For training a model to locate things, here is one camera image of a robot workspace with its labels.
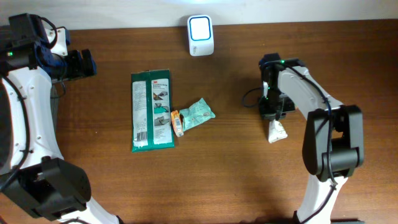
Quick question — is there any white tube gold cap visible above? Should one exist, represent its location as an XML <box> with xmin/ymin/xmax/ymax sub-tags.
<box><xmin>268</xmin><ymin>120</ymin><xmax>288</xmax><ymax>144</ymax></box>

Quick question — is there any light green pouch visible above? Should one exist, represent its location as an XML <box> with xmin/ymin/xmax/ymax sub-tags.
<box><xmin>179</xmin><ymin>98</ymin><xmax>216</xmax><ymax>132</ymax></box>

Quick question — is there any small orange box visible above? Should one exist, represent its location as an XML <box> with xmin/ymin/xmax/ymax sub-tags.
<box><xmin>170</xmin><ymin>110</ymin><xmax>183</xmax><ymax>138</ymax></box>

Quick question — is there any green 3M gloves package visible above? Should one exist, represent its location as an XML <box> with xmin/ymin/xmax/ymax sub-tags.
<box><xmin>131</xmin><ymin>70</ymin><xmax>175</xmax><ymax>152</ymax></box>

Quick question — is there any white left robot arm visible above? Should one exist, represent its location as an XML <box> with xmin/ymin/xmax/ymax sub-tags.
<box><xmin>1</xmin><ymin>13</ymin><xmax>121</xmax><ymax>223</ymax></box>

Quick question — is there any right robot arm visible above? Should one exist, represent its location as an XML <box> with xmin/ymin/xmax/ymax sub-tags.
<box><xmin>258</xmin><ymin>53</ymin><xmax>364</xmax><ymax>223</ymax></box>

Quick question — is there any dark mesh basket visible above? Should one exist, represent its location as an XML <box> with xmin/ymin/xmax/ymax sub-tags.
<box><xmin>50</xmin><ymin>81</ymin><xmax>67</xmax><ymax>131</ymax></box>

